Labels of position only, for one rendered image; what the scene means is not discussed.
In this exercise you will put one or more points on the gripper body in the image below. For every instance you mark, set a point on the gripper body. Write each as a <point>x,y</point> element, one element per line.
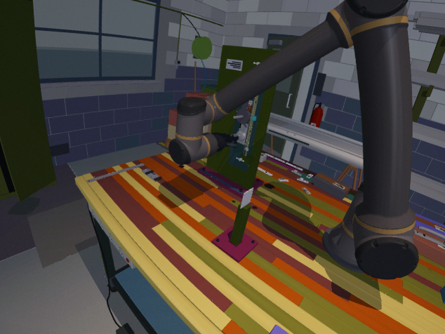
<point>226,140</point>

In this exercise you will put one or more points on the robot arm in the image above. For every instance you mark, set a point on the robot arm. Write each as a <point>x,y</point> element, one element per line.
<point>382,139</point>

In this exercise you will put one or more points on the white lever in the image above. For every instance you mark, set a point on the white lever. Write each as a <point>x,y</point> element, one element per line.
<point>242,116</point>

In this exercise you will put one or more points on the yellow lock faceplate strip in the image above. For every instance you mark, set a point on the yellow lock faceplate strip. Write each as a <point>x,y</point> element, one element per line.
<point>256,104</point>

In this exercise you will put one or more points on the green door panel jig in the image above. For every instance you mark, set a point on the green door panel jig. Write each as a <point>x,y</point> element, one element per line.
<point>232,87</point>

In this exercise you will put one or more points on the small white lock part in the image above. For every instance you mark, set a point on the small white lock part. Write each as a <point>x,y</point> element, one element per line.
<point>301,179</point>
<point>306,190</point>
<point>282,180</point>

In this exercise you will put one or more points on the white card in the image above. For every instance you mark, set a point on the white card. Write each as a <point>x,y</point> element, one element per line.
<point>247,198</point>

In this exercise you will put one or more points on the white label plate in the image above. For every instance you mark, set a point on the white label plate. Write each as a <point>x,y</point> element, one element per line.
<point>234,65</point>

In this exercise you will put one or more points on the grey green door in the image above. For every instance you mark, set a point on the grey green door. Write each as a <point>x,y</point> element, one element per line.
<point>292,94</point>

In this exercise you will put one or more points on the small black metal part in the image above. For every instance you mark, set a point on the small black metal part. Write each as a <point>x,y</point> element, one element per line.
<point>152,174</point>

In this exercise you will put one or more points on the grey long profile rack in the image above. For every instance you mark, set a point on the grey long profile rack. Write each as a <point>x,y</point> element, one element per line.
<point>313,133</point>

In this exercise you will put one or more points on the red fire extinguisher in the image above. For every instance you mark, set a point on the red fire extinguisher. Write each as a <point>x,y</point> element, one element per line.
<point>316,114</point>

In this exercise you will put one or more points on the green round hanging lamp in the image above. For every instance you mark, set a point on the green round hanging lamp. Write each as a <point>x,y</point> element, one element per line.
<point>202,47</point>

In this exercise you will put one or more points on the grey flat box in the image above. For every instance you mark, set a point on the grey flat box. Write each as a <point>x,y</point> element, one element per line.
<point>330,186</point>

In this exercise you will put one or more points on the steel ruler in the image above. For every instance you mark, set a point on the steel ruler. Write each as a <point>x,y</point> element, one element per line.
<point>114,173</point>

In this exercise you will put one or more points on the wooden trestle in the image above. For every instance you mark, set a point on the wooden trestle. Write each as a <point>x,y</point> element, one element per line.
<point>349,175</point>

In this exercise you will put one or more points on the blue framed window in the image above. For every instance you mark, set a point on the blue framed window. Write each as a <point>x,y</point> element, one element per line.
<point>97,38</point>

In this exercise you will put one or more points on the purple flat piece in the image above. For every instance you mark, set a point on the purple flat piece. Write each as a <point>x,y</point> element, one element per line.
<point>279,330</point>

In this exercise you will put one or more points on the green tall cabinet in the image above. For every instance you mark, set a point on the green tall cabinet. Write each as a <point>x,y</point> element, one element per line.
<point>21,104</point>

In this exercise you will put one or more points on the green post on maroon plate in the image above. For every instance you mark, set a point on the green post on maroon plate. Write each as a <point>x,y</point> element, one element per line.
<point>240,229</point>

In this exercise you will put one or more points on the black wall panel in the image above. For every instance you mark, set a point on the black wall panel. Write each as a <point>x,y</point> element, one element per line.
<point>319,84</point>

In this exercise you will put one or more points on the green bracket wall shelf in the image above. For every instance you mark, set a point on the green bracket wall shelf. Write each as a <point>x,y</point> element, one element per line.
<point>429,69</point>

